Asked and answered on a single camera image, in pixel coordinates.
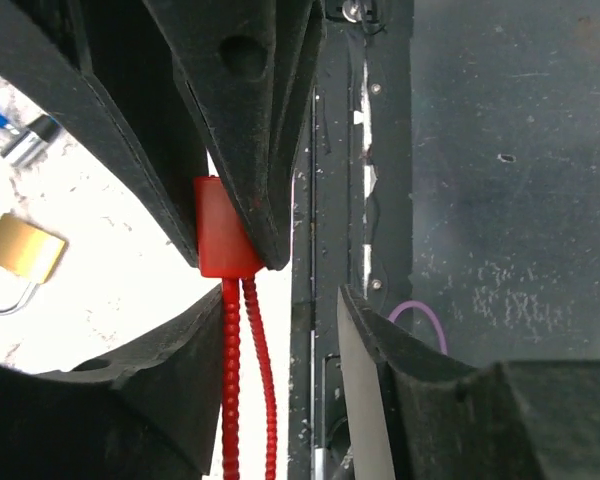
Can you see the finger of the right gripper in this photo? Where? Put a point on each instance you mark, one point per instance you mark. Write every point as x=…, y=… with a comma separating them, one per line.
x=249, y=67
x=104, y=72

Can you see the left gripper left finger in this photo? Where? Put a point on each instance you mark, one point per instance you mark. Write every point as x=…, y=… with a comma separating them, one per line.
x=146, y=410

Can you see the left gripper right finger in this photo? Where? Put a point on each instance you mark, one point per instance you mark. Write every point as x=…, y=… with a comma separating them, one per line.
x=414, y=413

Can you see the blue cable lock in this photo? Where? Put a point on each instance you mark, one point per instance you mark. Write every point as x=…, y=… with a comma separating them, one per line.
x=29, y=142

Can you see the red cable padlock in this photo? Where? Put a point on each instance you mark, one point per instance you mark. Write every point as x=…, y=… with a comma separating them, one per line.
x=226, y=253

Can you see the brass padlock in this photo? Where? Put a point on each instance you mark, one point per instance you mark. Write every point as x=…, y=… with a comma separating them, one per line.
x=28, y=252

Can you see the black mounting base plate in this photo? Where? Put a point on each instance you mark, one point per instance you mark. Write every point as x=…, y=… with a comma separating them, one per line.
x=451, y=177

